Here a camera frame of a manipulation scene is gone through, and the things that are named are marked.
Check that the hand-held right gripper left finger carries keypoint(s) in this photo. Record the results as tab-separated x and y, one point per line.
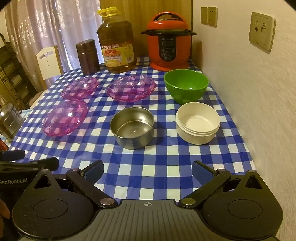
94	172

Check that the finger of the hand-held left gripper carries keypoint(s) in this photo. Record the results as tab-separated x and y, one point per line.
13	155
44	164

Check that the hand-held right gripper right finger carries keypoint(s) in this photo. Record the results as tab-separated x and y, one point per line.
201	172

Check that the white plastic bowl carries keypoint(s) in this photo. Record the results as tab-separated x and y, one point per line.
197	125

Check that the pink transparent plastic plate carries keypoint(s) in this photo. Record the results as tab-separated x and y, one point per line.
131	88
79	88
66	118

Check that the stainless steel bowl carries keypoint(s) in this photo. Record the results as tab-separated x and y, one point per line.
131	129

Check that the green plastic bowl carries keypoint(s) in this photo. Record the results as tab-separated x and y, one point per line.
185	88

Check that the person's left hand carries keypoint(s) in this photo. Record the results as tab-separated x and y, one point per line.
4	209

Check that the stainless steel steamer pot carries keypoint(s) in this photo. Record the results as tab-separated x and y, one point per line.
10	120

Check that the blue white checked tablecloth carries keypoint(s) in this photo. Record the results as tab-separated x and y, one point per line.
148	160

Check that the dark wooden rack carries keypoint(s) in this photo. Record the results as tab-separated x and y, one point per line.
13	71

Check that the brown cylindrical canister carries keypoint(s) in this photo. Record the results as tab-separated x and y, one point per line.
88	58

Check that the large cooking oil bottle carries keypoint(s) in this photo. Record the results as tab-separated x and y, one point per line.
116	46

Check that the red electric pressure cooker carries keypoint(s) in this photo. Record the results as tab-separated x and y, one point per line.
168	44

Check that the sheer white curtain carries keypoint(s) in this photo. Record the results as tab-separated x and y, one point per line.
46	23

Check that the wooden cabinet panel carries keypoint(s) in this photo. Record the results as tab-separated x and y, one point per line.
143	14

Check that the large beige wall socket panel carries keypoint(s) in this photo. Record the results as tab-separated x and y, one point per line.
261	31

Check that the small beige wall switch plate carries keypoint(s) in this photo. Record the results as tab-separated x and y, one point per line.
212	16
204	15

